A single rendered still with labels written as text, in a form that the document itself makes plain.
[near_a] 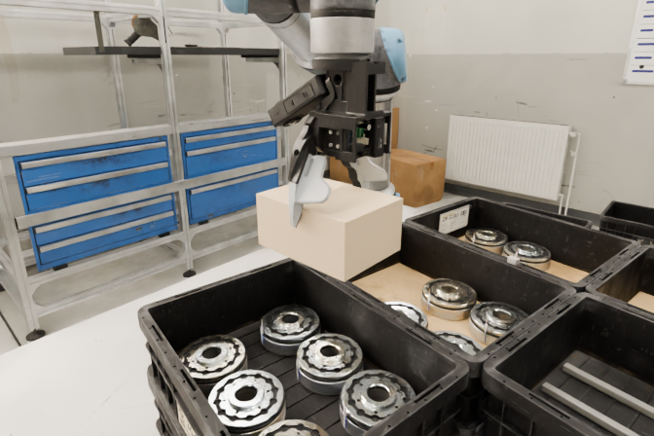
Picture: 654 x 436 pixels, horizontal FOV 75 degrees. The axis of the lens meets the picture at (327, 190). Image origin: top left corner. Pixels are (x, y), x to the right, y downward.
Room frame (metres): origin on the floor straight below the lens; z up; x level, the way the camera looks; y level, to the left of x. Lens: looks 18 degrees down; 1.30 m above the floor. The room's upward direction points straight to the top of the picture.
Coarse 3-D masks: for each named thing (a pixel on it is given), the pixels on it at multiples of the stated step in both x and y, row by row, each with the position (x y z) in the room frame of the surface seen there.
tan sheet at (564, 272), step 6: (552, 264) 0.91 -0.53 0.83; (558, 264) 0.91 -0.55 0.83; (552, 270) 0.88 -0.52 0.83; (558, 270) 0.88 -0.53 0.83; (564, 270) 0.88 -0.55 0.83; (570, 270) 0.88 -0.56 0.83; (576, 270) 0.88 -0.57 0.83; (564, 276) 0.85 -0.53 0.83; (570, 276) 0.85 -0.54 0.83; (576, 276) 0.85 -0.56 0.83; (582, 276) 0.85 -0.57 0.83
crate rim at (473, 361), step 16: (448, 240) 0.82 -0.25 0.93; (480, 256) 0.76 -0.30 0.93; (528, 272) 0.68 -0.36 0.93; (352, 288) 0.63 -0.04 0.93; (560, 288) 0.64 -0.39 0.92; (384, 304) 0.58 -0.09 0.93; (560, 304) 0.58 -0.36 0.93; (528, 320) 0.54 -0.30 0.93; (432, 336) 0.50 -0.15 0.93; (512, 336) 0.50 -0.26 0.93; (464, 352) 0.47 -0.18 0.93; (480, 352) 0.47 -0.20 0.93; (480, 368) 0.45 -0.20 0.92
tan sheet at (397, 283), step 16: (384, 272) 0.86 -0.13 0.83; (400, 272) 0.86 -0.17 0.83; (416, 272) 0.86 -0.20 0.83; (368, 288) 0.80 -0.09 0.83; (384, 288) 0.80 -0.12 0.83; (400, 288) 0.80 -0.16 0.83; (416, 288) 0.80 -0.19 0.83; (416, 304) 0.74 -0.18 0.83; (432, 320) 0.68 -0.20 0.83; (448, 320) 0.68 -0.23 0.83; (464, 320) 0.68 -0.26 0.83
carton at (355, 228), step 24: (264, 192) 0.56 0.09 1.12; (336, 192) 0.56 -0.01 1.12; (360, 192) 0.56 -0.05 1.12; (264, 216) 0.55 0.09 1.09; (288, 216) 0.51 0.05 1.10; (312, 216) 0.48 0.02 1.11; (336, 216) 0.47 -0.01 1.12; (360, 216) 0.47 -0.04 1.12; (384, 216) 0.51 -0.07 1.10; (264, 240) 0.55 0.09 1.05; (288, 240) 0.51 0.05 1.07; (312, 240) 0.48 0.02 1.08; (336, 240) 0.46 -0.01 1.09; (360, 240) 0.47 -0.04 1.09; (384, 240) 0.51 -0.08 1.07; (312, 264) 0.48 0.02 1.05; (336, 264) 0.46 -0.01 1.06; (360, 264) 0.47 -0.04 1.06
